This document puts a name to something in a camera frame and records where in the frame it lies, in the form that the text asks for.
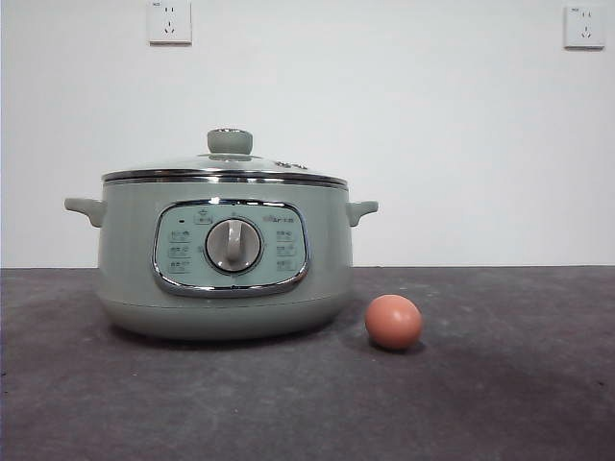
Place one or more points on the white wall socket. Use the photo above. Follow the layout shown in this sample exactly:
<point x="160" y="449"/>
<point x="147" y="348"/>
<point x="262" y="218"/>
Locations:
<point x="169" y="21"/>
<point x="584" y="28"/>

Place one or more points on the brown egg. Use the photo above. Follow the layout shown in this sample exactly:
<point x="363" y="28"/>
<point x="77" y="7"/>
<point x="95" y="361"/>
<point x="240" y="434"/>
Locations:
<point x="394" y="322"/>

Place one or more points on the pale green electric pot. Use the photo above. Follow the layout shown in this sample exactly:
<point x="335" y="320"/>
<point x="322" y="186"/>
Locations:
<point x="130" y="240"/>

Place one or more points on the glass lid with green knob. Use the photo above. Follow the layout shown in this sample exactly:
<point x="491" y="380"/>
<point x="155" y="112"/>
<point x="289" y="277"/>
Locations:
<point x="229" y="141"/>

